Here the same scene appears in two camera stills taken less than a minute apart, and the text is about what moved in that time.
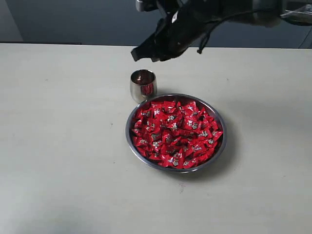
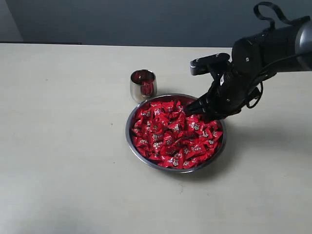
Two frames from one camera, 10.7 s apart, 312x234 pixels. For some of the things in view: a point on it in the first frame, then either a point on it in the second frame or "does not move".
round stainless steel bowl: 176,133 does not move
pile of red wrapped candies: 177,134 does not move
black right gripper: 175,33 -> 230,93
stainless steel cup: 143,84 does not move
